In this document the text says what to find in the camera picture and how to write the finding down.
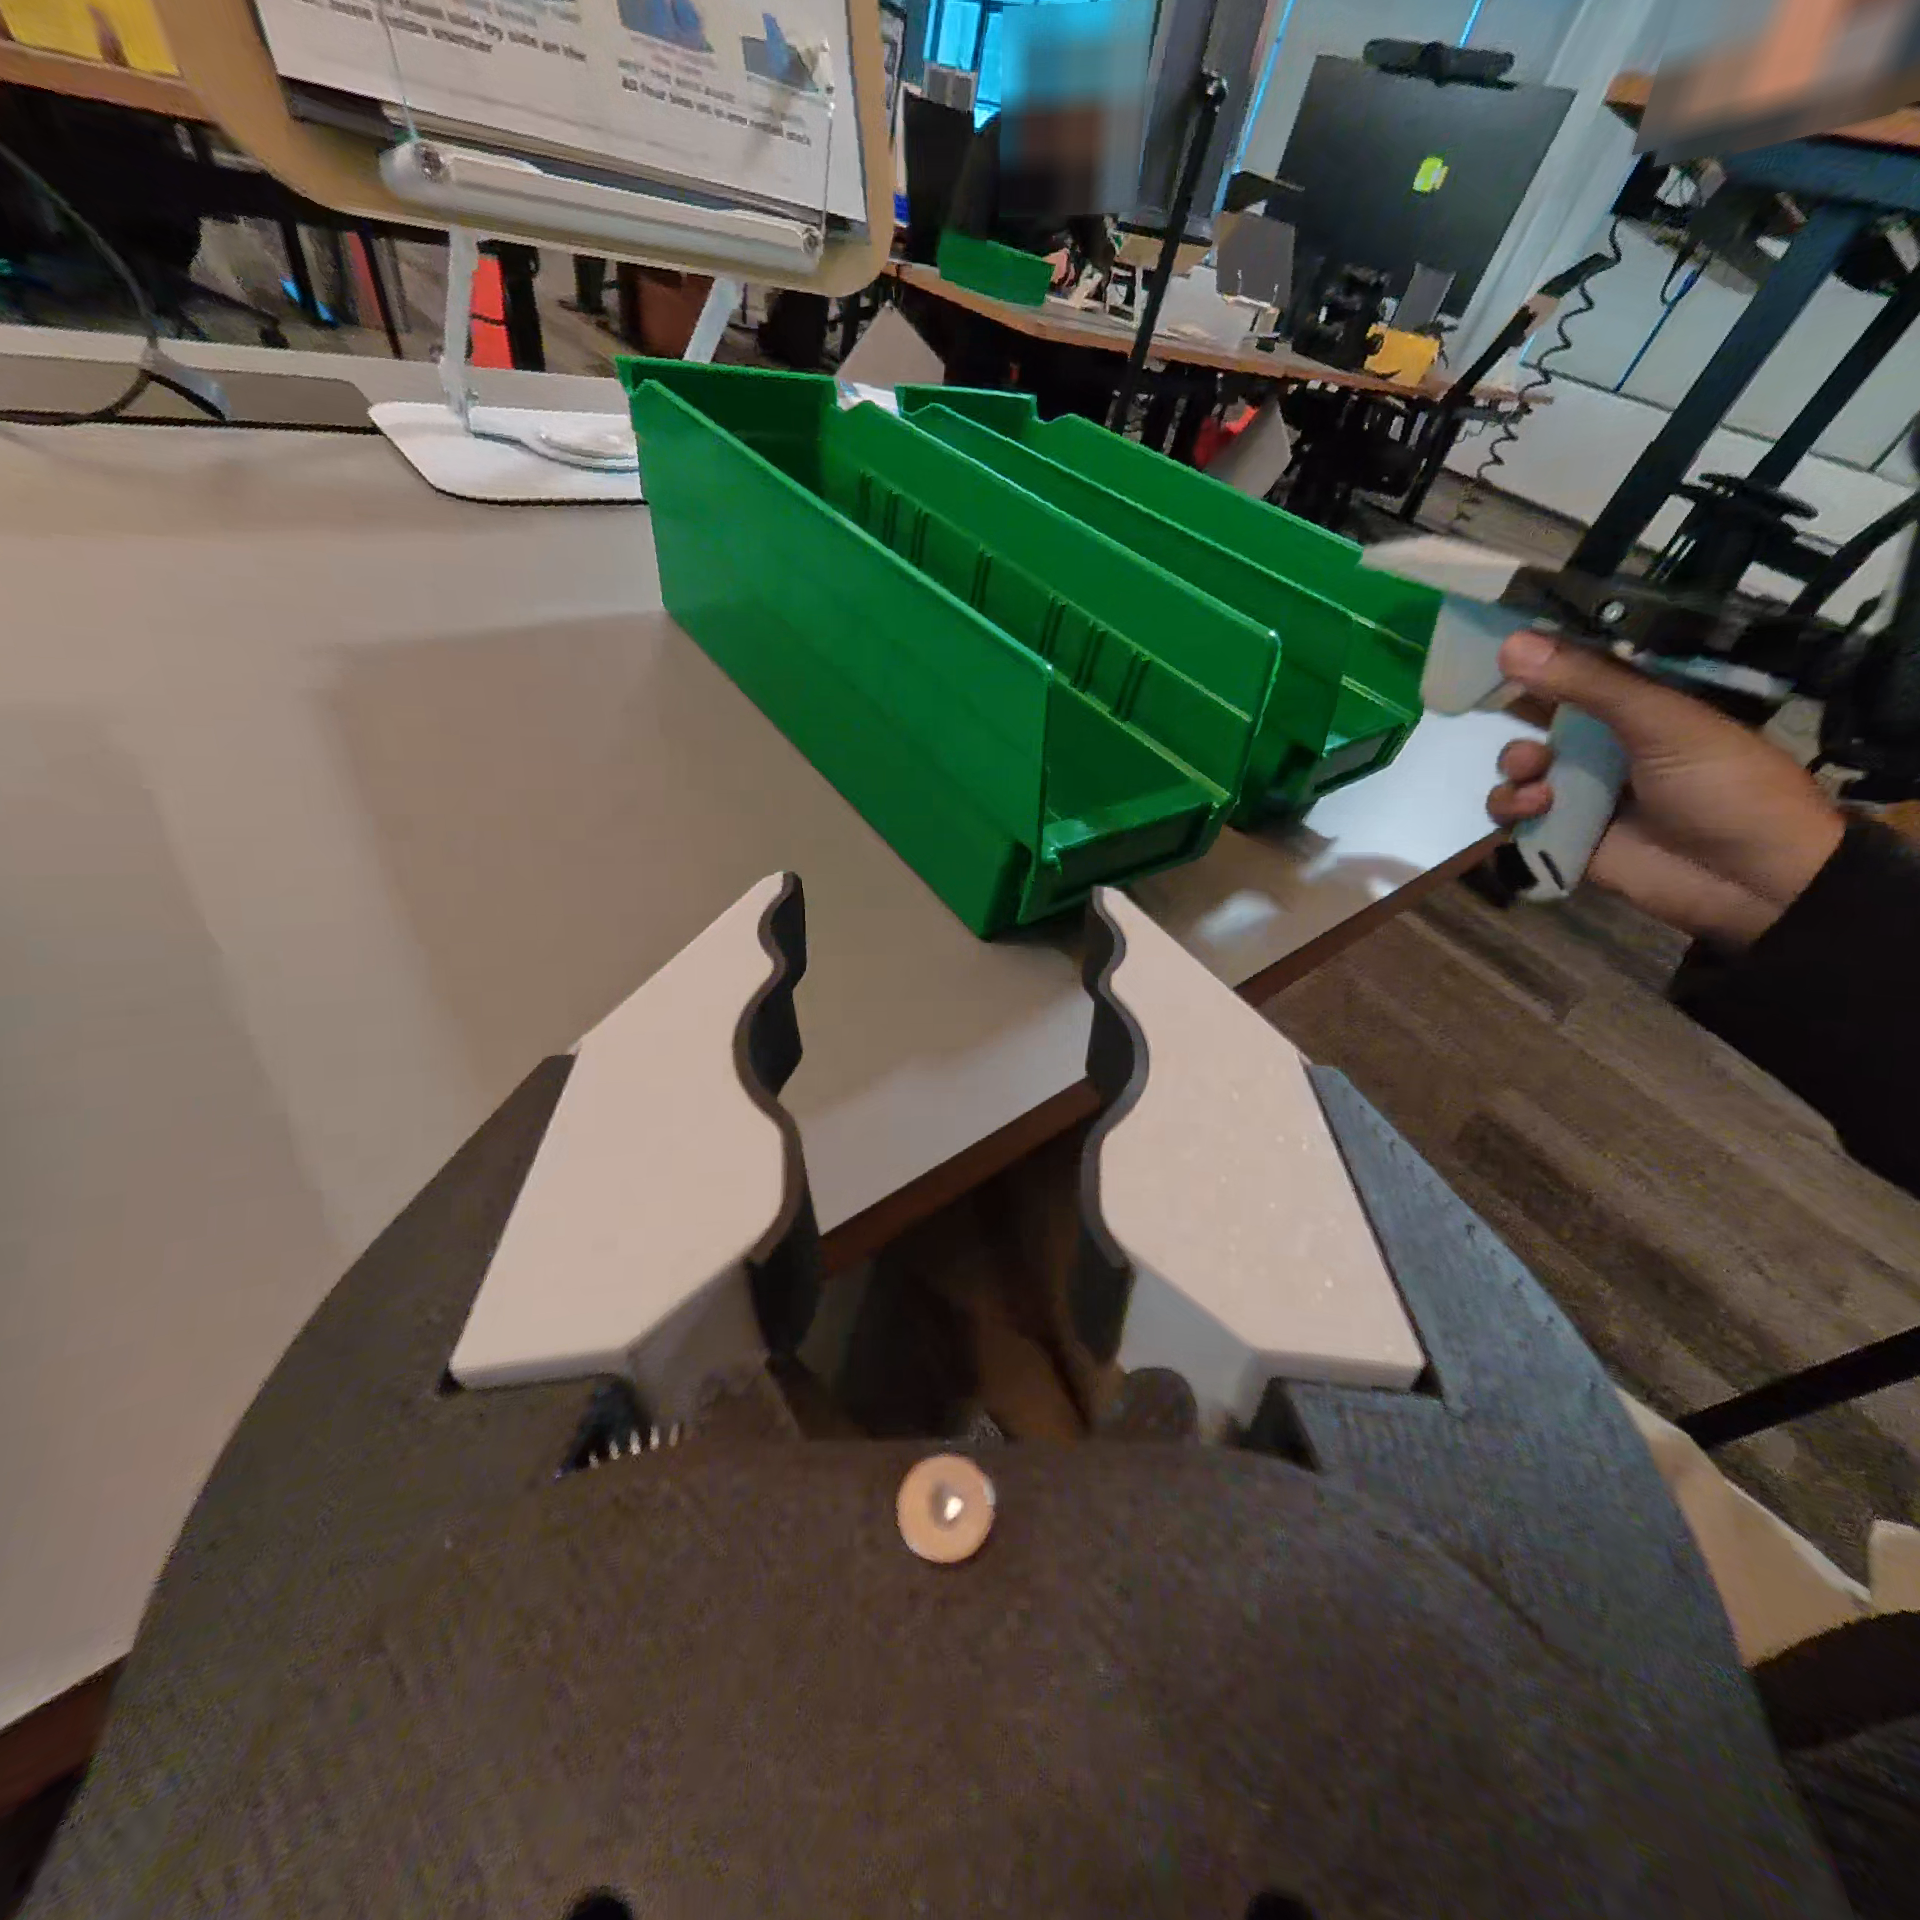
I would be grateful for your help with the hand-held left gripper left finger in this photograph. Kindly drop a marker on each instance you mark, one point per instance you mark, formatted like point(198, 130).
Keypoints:
point(630, 1202)

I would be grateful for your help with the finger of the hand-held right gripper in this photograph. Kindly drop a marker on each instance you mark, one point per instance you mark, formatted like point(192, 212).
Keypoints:
point(1447, 579)

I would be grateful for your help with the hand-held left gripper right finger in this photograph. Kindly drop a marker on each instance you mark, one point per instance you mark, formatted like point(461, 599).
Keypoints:
point(1260, 1202)

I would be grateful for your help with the green plastic bin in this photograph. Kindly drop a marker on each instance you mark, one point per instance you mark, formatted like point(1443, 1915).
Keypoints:
point(839, 676)
point(993, 271)
point(1320, 750)

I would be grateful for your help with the person's right forearm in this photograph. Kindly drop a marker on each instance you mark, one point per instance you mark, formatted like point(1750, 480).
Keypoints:
point(1830, 1021)

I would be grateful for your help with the grey desk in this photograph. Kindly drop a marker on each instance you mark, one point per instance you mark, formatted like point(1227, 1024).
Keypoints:
point(300, 826)

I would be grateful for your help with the person's right hand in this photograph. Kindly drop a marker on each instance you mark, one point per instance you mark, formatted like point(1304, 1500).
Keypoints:
point(1710, 811)

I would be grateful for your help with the yellow box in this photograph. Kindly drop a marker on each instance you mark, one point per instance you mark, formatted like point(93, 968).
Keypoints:
point(1401, 355)

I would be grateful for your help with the wood-top workbench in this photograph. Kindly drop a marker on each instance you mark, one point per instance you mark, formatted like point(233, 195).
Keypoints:
point(1200, 354)

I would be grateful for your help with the wide black monitor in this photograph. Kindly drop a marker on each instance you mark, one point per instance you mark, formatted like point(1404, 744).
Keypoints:
point(1424, 195)

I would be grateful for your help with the black stand pole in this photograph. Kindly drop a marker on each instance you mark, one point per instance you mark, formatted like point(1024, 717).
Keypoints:
point(1172, 255)

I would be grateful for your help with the black webcam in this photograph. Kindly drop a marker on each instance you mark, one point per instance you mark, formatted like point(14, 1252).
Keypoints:
point(1441, 61)

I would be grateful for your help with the tall upright monitor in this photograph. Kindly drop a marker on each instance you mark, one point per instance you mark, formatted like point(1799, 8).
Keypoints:
point(1208, 106)

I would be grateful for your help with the wooden document stand white base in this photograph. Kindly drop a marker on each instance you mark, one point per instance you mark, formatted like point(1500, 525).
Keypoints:
point(451, 459)

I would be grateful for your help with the dark metal desk frame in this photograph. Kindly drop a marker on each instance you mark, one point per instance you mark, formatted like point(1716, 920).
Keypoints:
point(1725, 376)

